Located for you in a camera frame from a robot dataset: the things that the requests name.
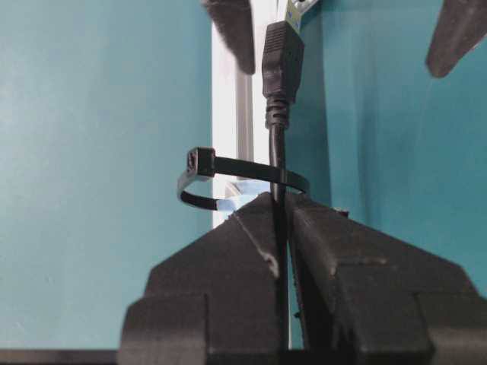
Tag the aluminium extrusion frame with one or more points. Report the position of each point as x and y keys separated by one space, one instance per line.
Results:
x=232 y=120

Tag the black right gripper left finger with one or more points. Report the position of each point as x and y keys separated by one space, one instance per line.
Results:
x=216 y=301

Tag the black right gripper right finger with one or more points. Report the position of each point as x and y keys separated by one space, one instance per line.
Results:
x=368 y=298

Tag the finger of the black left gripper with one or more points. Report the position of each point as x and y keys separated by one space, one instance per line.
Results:
x=460 y=28
x=234 y=22

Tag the black zip tie loop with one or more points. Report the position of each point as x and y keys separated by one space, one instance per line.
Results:
x=203 y=164

